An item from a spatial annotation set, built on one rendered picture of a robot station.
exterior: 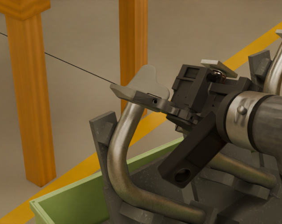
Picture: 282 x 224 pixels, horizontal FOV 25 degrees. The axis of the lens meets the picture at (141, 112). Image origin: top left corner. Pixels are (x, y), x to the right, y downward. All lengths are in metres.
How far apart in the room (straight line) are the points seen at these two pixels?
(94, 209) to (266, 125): 0.56
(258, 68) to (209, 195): 0.25
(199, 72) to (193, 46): 2.77
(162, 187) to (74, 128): 1.88
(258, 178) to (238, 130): 0.40
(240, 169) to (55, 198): 0.33
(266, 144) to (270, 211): 0.46
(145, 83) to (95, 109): 2.19
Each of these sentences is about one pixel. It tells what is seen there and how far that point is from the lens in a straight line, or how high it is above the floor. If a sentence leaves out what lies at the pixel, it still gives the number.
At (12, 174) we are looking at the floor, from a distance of 2.76.
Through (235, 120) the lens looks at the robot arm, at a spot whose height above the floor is 1.28.
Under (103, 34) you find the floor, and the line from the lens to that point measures 3.78.
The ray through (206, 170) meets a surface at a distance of 1.15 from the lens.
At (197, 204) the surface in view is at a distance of 1.17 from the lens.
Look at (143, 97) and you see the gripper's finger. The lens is 0.91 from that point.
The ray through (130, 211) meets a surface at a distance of 1.07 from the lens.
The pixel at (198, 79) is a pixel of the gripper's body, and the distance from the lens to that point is 0.89.
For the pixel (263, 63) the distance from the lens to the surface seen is 1.22.
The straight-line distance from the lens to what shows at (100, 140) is 1.02.
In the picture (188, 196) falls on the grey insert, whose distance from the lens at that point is 1.34.
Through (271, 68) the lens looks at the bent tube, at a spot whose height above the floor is 1.14.
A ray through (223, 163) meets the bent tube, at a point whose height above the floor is 1.04.
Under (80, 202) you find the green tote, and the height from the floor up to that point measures 0.92.
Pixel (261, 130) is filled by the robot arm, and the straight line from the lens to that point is 0.79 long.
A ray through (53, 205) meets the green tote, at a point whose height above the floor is 0.94.
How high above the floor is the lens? 1.74
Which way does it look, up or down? 34 degrees down
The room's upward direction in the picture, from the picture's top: straight up
